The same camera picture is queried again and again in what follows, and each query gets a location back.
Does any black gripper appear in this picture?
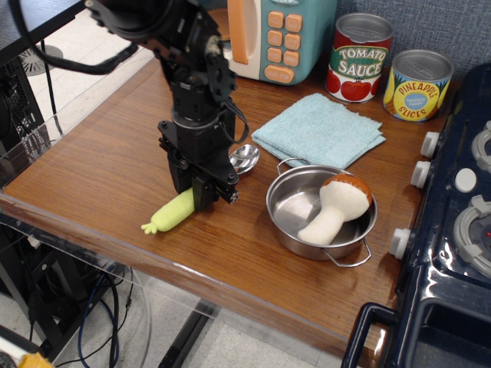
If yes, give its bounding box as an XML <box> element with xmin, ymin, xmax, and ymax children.
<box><xmin>158</xmin><ymin>110</ymin><xmax>239</xmax><ymax>211</ymax></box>

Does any spoon with green carrot handle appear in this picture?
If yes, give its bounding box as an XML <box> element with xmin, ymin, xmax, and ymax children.
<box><xmin>140</xmin><ymin>144</ymin><xmax>260</xmax><ymax>235</ymax></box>

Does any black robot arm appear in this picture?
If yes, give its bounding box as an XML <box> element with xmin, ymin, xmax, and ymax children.
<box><xmin>9</xmin><ymin>1</ymin><xmax>243</xmax><ymax>211</ymax></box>

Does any small steel pot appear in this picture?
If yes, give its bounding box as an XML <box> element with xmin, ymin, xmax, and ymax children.
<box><xmin>266</xmin><ymin>164</ymin><xmax>378</xmax><ymax>268</ymax></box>

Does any light blue folded cloth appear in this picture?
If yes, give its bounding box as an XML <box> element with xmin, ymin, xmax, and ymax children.
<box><xmin>252</xmin><ymin>93</ymin><xmax>385</xmax><ymax>169</ymax></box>

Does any plush mushroom toy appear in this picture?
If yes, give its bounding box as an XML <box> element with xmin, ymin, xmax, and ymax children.
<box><xmin>298</xmin><ymin>173</ymin><xmax>373</xmax><ymax>246</ymax></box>

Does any toy microwave oven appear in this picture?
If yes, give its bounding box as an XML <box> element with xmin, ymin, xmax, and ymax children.
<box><xmin>201</xmin><ymin>0</ymin><xmax>338</xmax><ymax>85</ymax></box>

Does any black table leg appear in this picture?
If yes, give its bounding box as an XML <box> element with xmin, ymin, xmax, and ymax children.
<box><xmin>158</xmin><ymin>311</ymin><xmax>210</xmax><ymax>368</ymax></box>

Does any clear acrylic table guard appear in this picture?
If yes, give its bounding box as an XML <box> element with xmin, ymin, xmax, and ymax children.
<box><xmin>1</xmin><ymin>61</ymin><xmax>358</xmax><ymax>364</ymax></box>

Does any round floor drain grate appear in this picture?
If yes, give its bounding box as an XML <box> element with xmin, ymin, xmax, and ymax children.
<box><xmin>18</xmin><ymin>44</ymin><xmax>63</xmax><ymax>77</ymax></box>

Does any tomato sauce can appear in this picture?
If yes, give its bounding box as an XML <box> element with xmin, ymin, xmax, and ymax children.
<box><xmin>325</xmin><ymin>12</ymin><xmax>394</xmax><ymax>103</ymax></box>

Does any black side desk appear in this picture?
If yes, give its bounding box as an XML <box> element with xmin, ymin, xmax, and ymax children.
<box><xmin>1</xmin><ymin>0</ymin><xmax>86</xmax><ymax>65</ymax></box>

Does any yellow plush object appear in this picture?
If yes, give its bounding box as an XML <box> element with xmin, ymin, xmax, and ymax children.
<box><xmin>1</xmin><ymin>352</ymin><xmax>54</xmax><ymax>368</ymax></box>

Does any pineapple slices can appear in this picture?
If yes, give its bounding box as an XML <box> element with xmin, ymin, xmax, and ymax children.
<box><xmin>383</xmin><ymin>49</ymin><xmax>454</xmax><ymax>123</ymax></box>

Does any dark blue toy stove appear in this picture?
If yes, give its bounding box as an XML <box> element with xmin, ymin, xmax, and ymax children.
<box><xmin>342</xmin><ymin>64</ymin><xmax>490</xmax><ymax>367</ymax></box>

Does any blue cable on floor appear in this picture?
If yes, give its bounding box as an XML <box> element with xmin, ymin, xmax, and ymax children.
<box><xmin>77</xmin><ymin>272</ymin><xmax>120</xmax><ymax>368</ymax></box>

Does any black cable on floor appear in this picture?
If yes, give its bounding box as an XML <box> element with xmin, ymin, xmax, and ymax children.
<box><xmin>53</xmin><ymin>268</ymin><xmax>135</xmax><ymax>368</ymax></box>

